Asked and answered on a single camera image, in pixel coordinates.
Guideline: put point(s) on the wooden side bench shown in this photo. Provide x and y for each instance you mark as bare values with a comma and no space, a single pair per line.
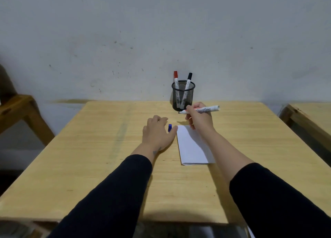
23,111

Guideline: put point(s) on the person's right forearm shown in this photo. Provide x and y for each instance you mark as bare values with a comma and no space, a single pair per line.
258,191

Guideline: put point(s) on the person's left middle finger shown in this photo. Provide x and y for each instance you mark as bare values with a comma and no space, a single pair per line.
156,118

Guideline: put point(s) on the person's right hand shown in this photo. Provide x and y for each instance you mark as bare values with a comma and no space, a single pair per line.
202,120

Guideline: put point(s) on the red capped white marker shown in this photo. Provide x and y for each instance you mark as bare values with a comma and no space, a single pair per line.
176,78

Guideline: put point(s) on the person's left thumb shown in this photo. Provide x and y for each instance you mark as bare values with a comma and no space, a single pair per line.
172,133

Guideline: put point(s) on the person's right thumb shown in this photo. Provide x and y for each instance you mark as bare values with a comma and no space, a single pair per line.
199,104

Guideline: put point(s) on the wooden side table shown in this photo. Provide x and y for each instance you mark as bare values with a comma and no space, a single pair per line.
310,121

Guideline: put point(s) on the white marker pen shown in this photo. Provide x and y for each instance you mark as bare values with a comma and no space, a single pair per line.
210,108

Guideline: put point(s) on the person's left forearm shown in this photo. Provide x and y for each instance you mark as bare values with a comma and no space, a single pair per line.
113,193

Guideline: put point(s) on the person's left hand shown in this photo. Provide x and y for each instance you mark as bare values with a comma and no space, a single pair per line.
155,134

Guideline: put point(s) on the white folded paper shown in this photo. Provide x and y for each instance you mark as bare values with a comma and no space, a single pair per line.
192,147

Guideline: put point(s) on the blue marker cap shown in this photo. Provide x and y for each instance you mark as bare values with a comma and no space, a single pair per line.
170,128

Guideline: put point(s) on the person's left little finger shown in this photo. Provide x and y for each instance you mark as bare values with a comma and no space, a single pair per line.
144,129

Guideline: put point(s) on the black capped white marker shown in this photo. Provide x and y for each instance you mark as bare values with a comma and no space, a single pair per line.
188,80

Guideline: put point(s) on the black mesh pen holder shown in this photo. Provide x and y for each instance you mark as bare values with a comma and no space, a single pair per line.
183,98

